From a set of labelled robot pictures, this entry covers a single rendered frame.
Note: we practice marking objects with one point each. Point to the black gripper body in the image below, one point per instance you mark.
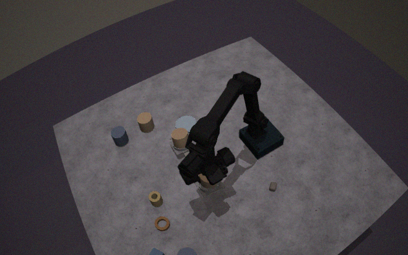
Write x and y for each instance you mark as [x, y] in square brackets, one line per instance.
[224, 156]

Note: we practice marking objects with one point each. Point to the grey round disc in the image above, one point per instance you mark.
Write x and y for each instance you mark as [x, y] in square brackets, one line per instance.
[186, 122]

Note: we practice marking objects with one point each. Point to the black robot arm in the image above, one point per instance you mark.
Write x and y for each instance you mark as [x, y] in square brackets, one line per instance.
[207, 129]

